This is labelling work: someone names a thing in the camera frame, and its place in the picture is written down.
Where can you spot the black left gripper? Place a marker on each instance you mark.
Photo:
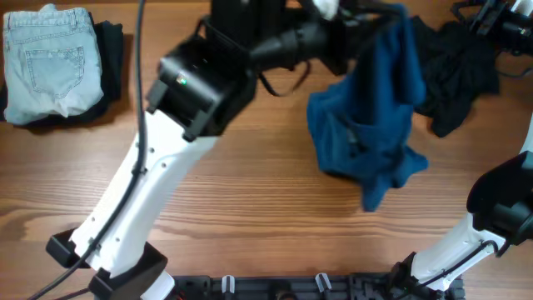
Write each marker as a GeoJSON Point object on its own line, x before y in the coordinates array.
{"type": "Point", "coordinates": [347, 32]}

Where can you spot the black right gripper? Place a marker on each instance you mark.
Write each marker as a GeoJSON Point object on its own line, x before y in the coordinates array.
{"type": "Point", "coordinates": [486, 19]}

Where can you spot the blue polo shirt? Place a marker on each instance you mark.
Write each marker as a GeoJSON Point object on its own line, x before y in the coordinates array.
{"type": "Point", "coordinates": [360, 125]}

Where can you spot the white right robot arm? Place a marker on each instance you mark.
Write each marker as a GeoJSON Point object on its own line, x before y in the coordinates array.
{"type": "Point", "coordinates": [500, 203]}

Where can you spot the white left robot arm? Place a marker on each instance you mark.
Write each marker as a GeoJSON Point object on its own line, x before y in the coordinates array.
{"type": "Point", "coordinates": [202, 85]}

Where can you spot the crumpled black shirt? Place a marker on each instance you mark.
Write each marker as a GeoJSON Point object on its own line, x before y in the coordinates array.
{"type": "Point", "coordinates": [458, 67]}

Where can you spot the folded black garment under jeans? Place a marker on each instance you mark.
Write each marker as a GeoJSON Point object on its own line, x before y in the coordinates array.
{"type": "Point", "coordinates": [110, 42]}

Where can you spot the folded light blue jeans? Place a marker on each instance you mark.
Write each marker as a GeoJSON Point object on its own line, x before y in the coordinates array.
{"type": "Point", "coordinates": [52, 64]}

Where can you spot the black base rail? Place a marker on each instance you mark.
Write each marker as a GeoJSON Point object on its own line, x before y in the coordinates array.
{"type": "Point", "coordinates": [356, 286]}

